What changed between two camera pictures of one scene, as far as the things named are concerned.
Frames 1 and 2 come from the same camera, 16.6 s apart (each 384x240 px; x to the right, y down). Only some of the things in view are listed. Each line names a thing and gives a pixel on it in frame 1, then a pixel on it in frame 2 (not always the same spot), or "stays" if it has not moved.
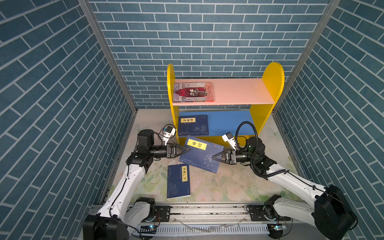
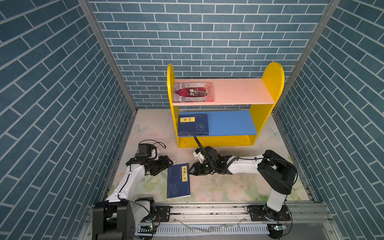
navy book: (200, 154) -> (193, 125)
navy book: (178, 184) stays
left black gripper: (172, 147) -> (164, 163)
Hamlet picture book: (193, 92) stays
